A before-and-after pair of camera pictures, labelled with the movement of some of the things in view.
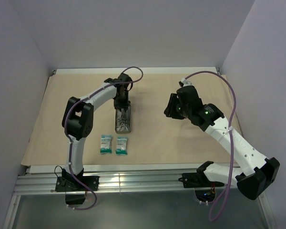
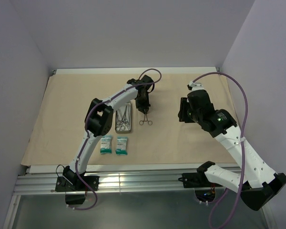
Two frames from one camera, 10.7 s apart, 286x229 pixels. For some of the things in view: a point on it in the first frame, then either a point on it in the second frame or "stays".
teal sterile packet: [106, 147] stays
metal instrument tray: [123, 120] stays
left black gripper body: [121, 102] -> [142, 103]
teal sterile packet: [121, 146] stays
